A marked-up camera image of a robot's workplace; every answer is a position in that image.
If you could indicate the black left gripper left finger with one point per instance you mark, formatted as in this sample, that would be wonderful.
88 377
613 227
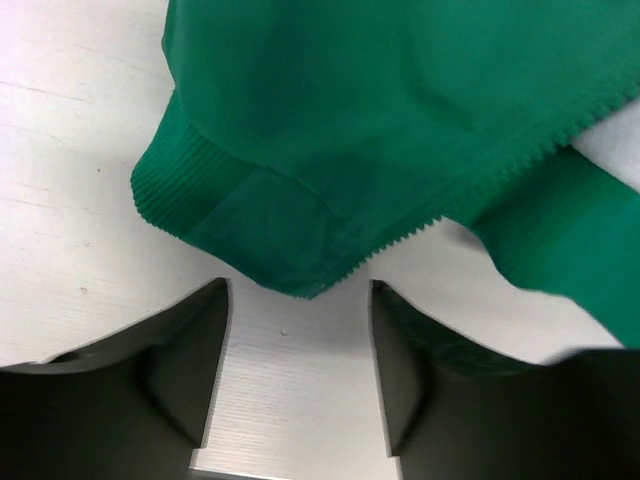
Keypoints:
132 405

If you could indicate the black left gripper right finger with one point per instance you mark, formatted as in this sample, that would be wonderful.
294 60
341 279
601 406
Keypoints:
455 409

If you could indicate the green varsity jacket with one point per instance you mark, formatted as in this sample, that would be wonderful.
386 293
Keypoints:
303 137

